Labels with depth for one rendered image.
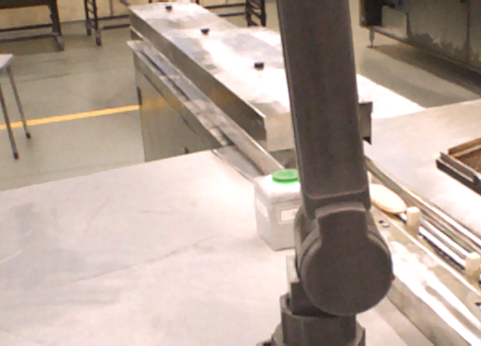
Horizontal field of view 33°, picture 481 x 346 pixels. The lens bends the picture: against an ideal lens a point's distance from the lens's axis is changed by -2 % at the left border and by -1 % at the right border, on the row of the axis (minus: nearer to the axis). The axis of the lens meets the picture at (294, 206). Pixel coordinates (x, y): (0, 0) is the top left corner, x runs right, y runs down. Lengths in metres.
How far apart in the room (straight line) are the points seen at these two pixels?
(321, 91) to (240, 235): 0.46
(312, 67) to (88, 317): 0.42
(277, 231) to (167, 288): 0.16
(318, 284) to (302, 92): 0.16
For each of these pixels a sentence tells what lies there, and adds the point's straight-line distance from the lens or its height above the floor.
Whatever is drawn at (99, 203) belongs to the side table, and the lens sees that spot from 1.22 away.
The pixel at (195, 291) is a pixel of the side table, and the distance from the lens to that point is 0.94.
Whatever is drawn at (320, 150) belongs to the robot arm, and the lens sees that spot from 0.66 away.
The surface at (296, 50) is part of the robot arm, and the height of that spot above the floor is 1.14.
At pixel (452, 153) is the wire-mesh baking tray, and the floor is 0.89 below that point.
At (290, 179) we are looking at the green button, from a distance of 1.01.
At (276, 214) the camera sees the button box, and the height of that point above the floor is 0.87.
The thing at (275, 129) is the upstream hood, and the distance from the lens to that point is 1.24.
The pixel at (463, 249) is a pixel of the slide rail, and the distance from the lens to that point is 0.96.
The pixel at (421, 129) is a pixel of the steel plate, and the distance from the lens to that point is 1.47.
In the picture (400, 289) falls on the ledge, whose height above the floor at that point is 0.85.
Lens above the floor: 1.27
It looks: 23 degrees down
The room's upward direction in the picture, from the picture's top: 3 degrees counter-clockwise
